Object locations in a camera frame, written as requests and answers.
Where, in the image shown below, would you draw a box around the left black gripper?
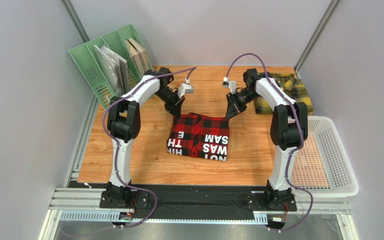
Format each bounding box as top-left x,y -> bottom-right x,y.
154,87 -> 186,119

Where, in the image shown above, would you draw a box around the red black plaid shirt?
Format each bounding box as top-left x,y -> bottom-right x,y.
166,112 -> 230,162

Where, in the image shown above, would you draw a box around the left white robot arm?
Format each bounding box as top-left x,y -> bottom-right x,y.
102,67 -> 185,205

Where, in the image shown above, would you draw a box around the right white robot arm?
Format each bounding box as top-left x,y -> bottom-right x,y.
222,68 -> 308,203

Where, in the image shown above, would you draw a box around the brown books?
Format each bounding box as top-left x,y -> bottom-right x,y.
124,38 -> 152,77

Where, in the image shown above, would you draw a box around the yellow plaid folded shirt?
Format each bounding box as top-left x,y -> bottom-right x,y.
253,73 -> 314,116

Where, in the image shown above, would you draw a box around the grey spiral notebooks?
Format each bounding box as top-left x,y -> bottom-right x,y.
93,45 -> 131,97

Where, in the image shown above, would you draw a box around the white plastic basket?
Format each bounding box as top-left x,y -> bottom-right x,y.
275,115 -> 360,200

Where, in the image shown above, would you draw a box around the green file organizer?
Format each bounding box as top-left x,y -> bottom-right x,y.
68,24 -> 153,109

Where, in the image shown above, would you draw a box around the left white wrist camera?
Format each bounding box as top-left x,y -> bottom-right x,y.
177,78 -> 194,98

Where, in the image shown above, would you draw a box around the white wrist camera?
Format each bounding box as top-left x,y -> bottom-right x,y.
222,76 -> 237,94
177,78 -> 194,98

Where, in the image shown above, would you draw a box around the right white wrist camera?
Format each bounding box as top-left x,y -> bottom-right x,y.
222,76 -> 237,94

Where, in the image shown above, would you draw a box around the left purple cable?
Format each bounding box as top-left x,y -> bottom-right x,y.
102,66 -> 197,229

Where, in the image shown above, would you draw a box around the purple cable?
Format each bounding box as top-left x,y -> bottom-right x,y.
102,66 -> 197,229
225,53 -> 314,233

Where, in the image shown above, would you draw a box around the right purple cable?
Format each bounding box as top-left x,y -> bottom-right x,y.
225,53 -> 314,233

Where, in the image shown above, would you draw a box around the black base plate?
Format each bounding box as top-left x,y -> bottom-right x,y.
99,183 -> 297,221

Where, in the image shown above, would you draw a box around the aluminium frame rail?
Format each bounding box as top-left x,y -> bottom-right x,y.
48,187 -> 359,240

